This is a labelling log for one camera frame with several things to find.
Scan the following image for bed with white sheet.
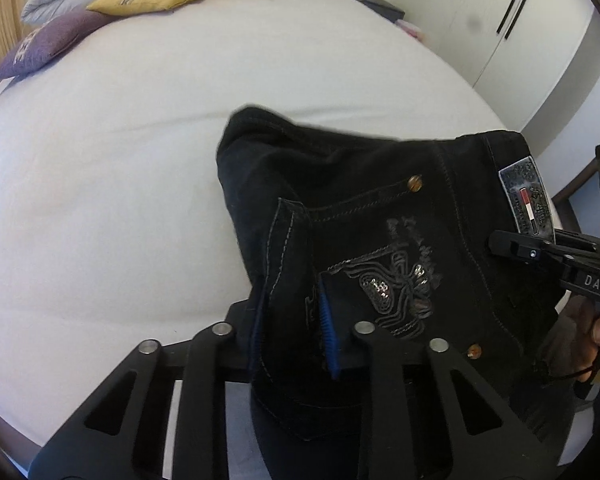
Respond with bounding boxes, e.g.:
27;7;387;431
0;0;566;461

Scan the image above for black pants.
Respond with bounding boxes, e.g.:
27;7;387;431
216;105;576;480

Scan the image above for purple pillow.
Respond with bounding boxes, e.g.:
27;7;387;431
0;10;116;81

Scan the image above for white wardrobe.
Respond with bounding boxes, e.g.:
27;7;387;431
340;0;597;132

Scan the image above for dark nightstand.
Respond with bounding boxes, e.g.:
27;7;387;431
337;0;406;23

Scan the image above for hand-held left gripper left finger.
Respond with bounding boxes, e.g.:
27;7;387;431
29;300;261;480

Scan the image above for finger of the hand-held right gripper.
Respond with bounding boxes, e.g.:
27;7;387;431
489;230;568;265
554;229;600;253

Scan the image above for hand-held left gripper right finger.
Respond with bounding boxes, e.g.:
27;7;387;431
316;271;563;480

